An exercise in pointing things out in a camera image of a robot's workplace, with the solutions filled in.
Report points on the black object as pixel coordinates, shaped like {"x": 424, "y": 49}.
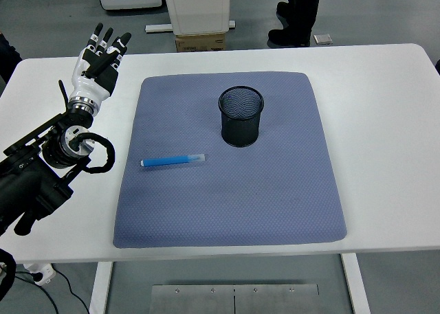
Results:
{"x": 438, "y": 67}

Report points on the white pedestal cabinet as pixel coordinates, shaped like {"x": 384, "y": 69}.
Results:
{"x": 199, "y": 8}

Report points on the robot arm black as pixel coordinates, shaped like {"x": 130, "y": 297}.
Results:
{"x": 27, "y": 187}

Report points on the blue marker with clear cap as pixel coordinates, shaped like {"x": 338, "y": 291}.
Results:
{"x": 168, "y": 161}

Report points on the small grey square pad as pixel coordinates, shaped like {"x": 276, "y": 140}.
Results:
{"x": 323, "y": 39}

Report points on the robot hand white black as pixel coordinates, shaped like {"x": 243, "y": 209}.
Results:
{"x": 87, "y": 85}

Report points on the cardboard box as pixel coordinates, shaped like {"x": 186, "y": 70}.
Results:
{"x": 199, "y": 43}

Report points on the white power strip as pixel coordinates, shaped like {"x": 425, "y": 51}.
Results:
{"x": 41, "y": 274}

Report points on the white table leg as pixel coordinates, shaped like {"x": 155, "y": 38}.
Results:
{"x": 355, "y": 286}
{"x": 100, "y": 286}

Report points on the blue-grey textured mat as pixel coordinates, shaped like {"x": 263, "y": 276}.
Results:
{"x": 223, "y": 197}

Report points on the black mesh pen holder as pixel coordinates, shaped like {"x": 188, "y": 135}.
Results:
{"x": 240, "y": 132}

